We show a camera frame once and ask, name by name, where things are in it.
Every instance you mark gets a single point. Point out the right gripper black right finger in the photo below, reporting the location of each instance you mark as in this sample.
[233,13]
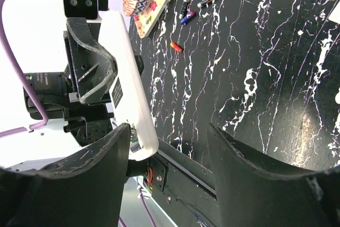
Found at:
[254,189]

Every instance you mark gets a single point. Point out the white remote control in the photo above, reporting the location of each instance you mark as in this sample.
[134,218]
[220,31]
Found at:
[127,93]

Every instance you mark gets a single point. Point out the red small battery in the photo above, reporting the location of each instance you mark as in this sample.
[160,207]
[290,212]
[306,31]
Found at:
[176,47]

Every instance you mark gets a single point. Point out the aaa battery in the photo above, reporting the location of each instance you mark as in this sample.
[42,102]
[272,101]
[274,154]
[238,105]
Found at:
[183,9]
[203,3]

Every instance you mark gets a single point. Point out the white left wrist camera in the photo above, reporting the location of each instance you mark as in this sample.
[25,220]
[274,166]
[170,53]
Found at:
[88,9]

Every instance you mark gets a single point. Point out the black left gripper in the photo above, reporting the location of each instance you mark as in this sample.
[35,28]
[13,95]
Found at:
[90,72]

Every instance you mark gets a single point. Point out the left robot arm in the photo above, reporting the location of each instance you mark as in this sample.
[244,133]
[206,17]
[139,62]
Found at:
[51,141]

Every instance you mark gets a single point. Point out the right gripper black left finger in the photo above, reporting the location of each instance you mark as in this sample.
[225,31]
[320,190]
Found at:
[83,189]

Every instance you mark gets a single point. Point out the purple blue battery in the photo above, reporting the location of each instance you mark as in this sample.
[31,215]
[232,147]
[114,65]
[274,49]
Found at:
[187,18]

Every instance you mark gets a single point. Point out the white battery cover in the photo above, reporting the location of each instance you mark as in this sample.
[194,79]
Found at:
[335,14]

